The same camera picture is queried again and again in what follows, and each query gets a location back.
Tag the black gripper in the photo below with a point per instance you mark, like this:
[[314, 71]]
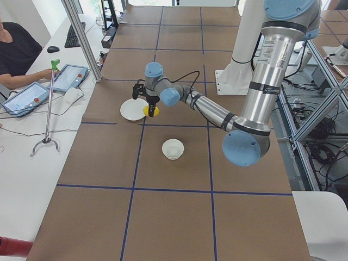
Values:
[[151, 99]]

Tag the yellow lemon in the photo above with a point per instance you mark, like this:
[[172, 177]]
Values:
[[145, 111]]

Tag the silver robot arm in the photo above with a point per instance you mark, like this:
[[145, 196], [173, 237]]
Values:
[[247, 138]]

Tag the white plate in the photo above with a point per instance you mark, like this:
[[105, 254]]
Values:
[[133, 109]]

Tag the white bowl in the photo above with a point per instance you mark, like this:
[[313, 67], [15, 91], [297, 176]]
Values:
[[172, 149]]

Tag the black computer box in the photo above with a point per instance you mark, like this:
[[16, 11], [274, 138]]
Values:
[[109, 36]]

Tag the white cloth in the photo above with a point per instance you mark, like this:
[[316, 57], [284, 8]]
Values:
[[72, 95]]

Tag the far blue teach pendant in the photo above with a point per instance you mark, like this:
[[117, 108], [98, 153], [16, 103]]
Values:
[[70, 76]]

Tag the blue teach pendant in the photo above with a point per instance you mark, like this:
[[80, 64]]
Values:
[[70, 76], [26, 100]]

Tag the black keyboard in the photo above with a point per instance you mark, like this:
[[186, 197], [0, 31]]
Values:
[[71, 38]]

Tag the black computer mouse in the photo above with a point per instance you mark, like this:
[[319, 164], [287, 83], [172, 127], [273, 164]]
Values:
[[53, 49]]

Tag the near blue teach pendant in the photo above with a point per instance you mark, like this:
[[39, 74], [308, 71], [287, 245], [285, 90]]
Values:
[[26, 100]]

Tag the person in black shirt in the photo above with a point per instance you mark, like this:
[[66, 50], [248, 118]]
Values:
[[19, 50]]

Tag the white bottle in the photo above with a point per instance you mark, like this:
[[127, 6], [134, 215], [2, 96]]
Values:
[[303, 59]]

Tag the red fire extinguisher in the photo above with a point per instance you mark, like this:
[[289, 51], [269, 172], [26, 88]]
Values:
[[14, 247]]

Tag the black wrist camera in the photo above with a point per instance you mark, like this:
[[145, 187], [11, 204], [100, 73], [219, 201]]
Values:
[[139, 89]]

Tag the green handled reacher grabber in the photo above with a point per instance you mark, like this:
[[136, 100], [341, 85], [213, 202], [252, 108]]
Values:
[[47, 139]]

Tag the aluminium frame post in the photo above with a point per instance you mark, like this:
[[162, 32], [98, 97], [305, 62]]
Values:
[[73, 16]]

